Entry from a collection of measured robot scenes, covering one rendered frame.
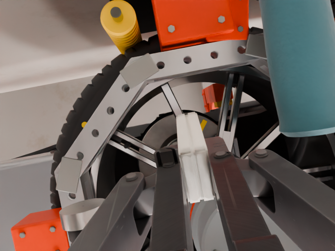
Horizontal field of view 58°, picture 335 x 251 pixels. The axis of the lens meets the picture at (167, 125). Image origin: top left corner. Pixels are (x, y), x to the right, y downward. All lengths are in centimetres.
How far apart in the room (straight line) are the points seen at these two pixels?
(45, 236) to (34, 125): 412
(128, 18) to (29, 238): 39
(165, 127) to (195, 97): 328
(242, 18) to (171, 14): 11
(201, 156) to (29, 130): 455
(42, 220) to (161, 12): 39
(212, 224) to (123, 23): 34
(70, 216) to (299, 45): 32
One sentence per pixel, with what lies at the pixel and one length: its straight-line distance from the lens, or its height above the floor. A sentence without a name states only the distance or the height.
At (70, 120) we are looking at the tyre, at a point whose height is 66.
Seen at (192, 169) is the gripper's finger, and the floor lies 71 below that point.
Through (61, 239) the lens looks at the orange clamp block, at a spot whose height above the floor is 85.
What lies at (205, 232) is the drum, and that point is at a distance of 38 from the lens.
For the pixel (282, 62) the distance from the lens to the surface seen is 42.
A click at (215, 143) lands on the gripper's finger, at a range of 18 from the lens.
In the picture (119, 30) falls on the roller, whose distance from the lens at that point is 52.
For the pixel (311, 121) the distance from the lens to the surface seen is 41.
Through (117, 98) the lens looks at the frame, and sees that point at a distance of 50.
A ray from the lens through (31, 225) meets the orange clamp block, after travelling 57.
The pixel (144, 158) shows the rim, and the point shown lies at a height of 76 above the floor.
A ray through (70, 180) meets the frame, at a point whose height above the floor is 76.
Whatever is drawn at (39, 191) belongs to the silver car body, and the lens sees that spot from 102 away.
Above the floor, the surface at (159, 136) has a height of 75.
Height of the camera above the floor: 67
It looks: 3 degrees up
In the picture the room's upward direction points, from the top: 169 degrees clockwise
